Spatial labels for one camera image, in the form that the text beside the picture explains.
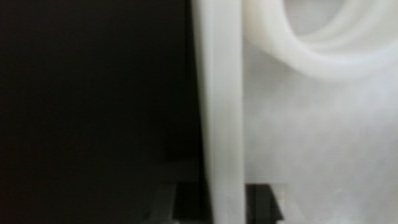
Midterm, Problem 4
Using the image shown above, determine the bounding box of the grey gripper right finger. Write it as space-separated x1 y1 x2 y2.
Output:
244 184 283 224

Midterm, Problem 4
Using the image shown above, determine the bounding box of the white desk tabletop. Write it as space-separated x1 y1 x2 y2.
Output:
189 0 398 224

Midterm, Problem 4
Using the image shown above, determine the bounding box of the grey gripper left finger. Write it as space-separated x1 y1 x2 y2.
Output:
147 182 211 224

